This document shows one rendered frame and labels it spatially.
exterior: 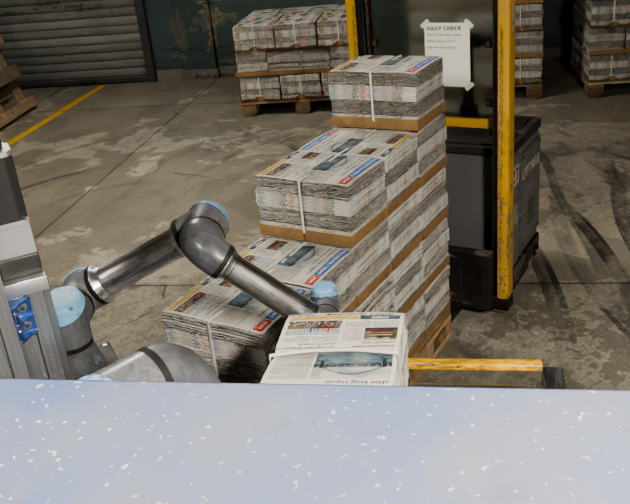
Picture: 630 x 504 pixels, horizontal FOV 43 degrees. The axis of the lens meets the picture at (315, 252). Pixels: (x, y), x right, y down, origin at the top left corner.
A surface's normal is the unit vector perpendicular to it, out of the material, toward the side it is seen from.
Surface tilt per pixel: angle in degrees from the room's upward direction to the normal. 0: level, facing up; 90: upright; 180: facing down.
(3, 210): 90
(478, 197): 90
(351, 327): 3
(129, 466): 0
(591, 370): 0
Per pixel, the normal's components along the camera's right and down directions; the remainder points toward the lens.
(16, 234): 0.44, 0.34
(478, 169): -0.49, 0.40
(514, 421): -0.09, -0.90
